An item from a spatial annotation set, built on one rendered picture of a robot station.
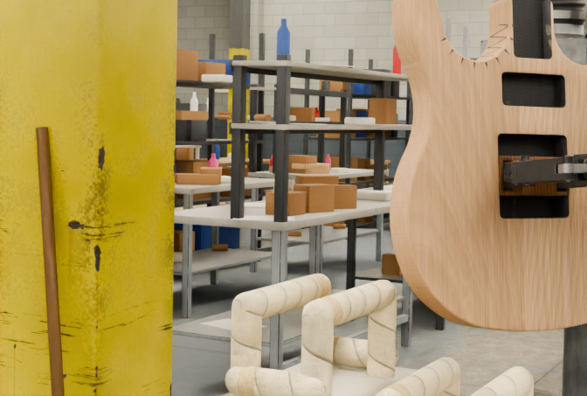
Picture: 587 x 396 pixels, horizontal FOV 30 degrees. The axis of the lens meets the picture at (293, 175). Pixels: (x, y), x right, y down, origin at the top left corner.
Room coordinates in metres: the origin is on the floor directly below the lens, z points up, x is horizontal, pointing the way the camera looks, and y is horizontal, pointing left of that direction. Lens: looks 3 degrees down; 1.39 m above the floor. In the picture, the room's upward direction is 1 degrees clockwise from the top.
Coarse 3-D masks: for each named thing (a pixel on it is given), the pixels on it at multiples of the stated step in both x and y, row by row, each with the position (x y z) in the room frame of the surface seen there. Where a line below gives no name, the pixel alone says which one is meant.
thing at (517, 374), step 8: (512, 368) 1.16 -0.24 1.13; (520, 368) 1.16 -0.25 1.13; (504, 376) 1.12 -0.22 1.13; (512, 376) 1.12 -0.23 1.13; (520, 376) 1.13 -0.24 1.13; (528, 376) 1.15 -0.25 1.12; (488, 384) 1.09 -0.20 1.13; (496, 384) 1.08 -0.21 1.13; (504, 384) 1.09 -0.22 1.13; (512, 384) 1.10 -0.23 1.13; (520, 384) 1.12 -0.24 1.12; (528, 384) 1.14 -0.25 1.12; (480, 392) 1.05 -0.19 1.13; (488, 392) 1.05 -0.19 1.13; (496, 392) 1.06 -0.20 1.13; (504, 392) 1.08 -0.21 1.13; (512, 392) 1.09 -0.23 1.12; (520, 392) 1.11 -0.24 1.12
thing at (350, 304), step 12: (360, 288) 1.17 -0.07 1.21; (372, 288) 1.19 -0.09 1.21; (384, 288) 1.21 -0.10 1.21; (396, 288) 1.24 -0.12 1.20; (324, 300) 1.09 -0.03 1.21; (336, 300) 1.11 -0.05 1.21; (348, 300) 1.12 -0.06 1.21; (360, 300) 1.15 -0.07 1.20; (372, 300) 1.17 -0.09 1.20; (384, 300) 1.20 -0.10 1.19; (312, 312) 1.08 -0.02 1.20; (324, 312) 1.08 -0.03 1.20; (336, 312) 1.09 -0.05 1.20; (348, 312) 1.12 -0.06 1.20; (360, 312) 1.15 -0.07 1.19; (372, 312) 1.20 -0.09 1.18; (336, 324) 1.10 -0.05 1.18
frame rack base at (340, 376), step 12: (336, 372) 1.25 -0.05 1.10; (348, 372) 1.25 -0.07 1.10; (360, 372) 1.25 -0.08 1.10; (396, 372) 1.25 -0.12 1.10; (408, 372) 1.25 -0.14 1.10; (336, 384) 1.19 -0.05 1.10; (348, 384) 1.19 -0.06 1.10; (360, 384) 1.19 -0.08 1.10; (372, 384) 1.20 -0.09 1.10; (384, 384) 1.20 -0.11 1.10
